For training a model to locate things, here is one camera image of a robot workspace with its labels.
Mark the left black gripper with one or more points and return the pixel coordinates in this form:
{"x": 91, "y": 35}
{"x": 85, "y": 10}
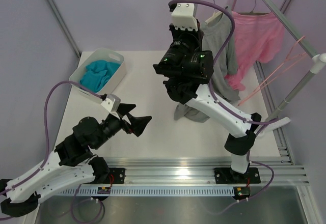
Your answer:
{"x": 138, "y": 123}

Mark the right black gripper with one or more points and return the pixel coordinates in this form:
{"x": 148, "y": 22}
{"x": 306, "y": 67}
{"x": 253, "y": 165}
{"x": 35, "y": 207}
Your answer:
{"x": 193, "y": 34}

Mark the cream hanger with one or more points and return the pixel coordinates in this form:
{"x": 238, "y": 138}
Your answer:
{"x": 214, "y": 16}

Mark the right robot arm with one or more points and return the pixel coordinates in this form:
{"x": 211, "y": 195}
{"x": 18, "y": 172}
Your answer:
{"x": 188, "y": 70}

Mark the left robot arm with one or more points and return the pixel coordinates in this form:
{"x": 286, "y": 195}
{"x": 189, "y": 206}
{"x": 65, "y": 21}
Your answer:
{"x": 71, "y": 163}

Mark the pink t shirt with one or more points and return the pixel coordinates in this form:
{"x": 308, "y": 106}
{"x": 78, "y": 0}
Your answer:
{"x": 257, "y": 38}

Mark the teal cloth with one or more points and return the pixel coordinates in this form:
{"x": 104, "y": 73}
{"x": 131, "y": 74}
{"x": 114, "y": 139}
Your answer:
{"x": 97, "y": 74}

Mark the white plastic bin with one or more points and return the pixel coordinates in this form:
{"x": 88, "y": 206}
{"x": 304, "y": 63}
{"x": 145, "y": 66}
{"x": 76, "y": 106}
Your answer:
{"x": 107, "y": 55}

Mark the clothes rack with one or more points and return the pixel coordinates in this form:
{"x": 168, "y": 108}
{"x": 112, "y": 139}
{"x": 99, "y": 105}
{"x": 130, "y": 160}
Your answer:
{"x": 300, "y": 93}

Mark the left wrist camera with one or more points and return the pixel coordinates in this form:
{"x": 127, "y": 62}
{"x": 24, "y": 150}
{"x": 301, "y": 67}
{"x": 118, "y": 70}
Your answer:
{"x": 111, "y": 103}

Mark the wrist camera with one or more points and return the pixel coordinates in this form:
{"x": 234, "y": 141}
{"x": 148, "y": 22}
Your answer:
{"x": 111, "y": 103}
{"x": 183, "y": 17}

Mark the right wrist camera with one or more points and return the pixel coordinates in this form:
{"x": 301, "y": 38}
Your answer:
{"x": 183, "y": 17}

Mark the slotted cable duct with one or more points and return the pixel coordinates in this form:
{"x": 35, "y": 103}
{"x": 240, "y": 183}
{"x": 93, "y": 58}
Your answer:
{"x": 155, "y": 191}

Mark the aluminium mounting rail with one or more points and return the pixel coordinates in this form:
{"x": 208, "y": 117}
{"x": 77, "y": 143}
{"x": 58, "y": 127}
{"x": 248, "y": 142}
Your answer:
{"x": 199, "y": 171}

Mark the pink wire hanger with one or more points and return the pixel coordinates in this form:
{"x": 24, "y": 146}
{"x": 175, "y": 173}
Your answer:
{"x": 289, "y": 62}

